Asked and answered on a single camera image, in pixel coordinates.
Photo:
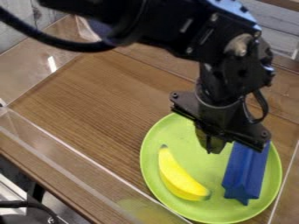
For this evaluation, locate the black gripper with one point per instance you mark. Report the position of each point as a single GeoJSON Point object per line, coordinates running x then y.
{"type": "Point", "coordinates": [223, 124]}

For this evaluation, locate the blue star-profile block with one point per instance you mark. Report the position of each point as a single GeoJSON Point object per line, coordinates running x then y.
{"type": "Point", "coordinates": [245, 173]}

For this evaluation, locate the yellow toy banana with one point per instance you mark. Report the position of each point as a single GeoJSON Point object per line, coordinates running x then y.
{"type": "Point", "coordinates": [178, 180]}

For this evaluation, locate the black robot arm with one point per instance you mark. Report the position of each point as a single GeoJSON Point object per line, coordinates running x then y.
{"type": "Point", "coordinates": [215, 33]}

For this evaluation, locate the green plate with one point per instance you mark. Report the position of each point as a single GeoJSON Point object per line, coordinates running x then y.
{"type": "Point", "coordinates": [174, 131]}

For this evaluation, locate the clear acrylic front wall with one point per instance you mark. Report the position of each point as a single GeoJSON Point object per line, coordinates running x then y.
{"type": "Point", "coordinates": [87, 186]}

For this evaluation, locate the black metal table frame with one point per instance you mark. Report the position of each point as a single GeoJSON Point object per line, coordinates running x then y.
{"type": "Point", "coordinates": [26, 203]}

